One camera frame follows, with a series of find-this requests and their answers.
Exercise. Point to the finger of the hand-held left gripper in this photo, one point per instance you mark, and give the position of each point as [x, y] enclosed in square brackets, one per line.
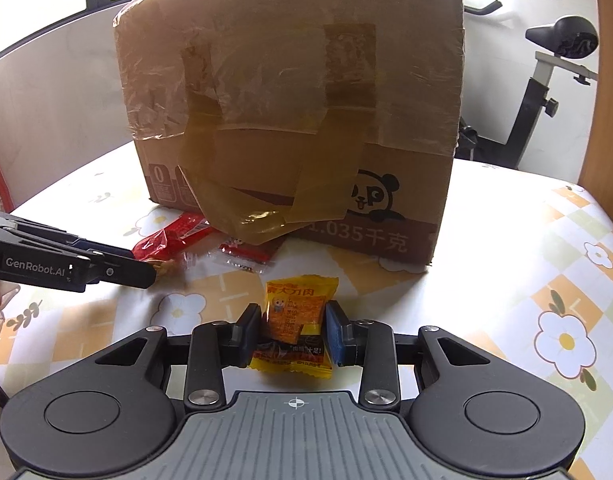
[121, 270]
[106, 249]

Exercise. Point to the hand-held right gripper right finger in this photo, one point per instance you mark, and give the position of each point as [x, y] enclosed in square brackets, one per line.
[336, 332]

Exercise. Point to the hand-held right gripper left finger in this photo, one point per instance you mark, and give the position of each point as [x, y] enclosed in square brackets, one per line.
[249, 335]

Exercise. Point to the yellow snack packet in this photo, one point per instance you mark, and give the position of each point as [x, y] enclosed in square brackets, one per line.
[294, 320]

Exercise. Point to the long red snack packet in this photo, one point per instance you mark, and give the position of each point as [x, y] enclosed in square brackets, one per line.
[174, 237]

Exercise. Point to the cardboard box with plastic liner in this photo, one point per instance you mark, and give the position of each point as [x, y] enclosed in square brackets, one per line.
[296, 110]

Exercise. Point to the small clear red snack packet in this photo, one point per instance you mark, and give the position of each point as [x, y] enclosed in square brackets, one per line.
[241, 255]

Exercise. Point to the floral checkered tablecloth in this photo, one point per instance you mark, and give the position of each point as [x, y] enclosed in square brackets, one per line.
[511, 260]

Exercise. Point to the black exercise bike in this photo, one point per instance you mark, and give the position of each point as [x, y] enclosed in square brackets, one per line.
[546, 85]

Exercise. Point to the wooden panel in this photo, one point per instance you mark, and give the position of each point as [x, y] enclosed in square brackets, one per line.
[606, 85]

